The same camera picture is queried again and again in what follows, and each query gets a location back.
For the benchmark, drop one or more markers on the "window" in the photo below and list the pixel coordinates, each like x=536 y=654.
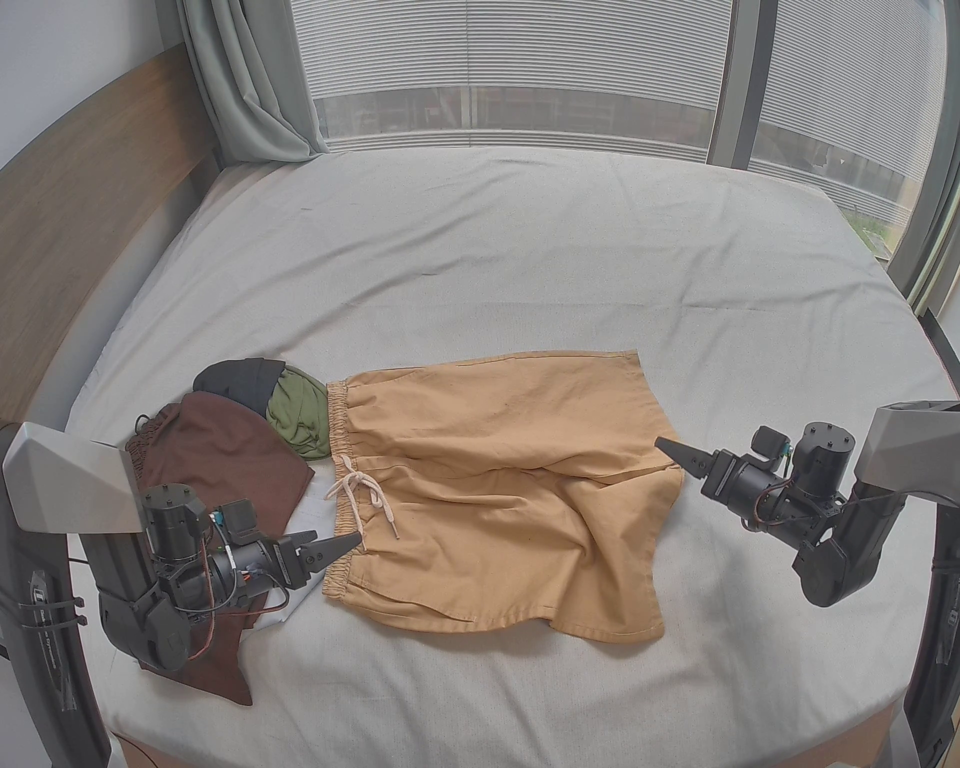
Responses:
x=525 y=67

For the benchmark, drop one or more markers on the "brown garment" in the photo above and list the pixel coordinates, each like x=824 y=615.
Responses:
x=225 y=450

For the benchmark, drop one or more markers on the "tan shorts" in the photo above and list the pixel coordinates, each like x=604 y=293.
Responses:
x=495 y=480

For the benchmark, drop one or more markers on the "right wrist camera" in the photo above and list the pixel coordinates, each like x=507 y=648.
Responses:
x=771 y=442

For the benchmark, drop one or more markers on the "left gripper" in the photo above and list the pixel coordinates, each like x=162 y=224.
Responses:
x=266 y=566

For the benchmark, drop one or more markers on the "green garment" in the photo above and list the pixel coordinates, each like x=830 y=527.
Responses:
x=300 y=412

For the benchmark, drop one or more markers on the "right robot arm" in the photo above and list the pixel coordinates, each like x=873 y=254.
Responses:
x=900 y=450

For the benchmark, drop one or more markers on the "white garment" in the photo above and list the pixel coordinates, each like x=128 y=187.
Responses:
x=311 y=514

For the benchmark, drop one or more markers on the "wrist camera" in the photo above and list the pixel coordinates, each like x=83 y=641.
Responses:
x=771 y=442
x=238 y=521

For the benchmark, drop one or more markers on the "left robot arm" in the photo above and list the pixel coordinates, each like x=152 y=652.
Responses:
x=67 y=480

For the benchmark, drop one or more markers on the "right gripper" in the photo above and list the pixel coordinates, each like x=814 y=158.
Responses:
x=739 y=480

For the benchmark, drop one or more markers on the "black garment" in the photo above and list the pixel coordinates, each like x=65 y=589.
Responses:
x=232 y=382

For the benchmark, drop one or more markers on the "bed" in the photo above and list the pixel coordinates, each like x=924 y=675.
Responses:
x=570 y=262

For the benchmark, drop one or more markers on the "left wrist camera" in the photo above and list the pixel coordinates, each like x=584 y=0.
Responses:
x=238 y=521

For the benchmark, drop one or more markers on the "grey-green curtain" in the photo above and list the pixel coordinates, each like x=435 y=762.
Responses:
x=247 y=90

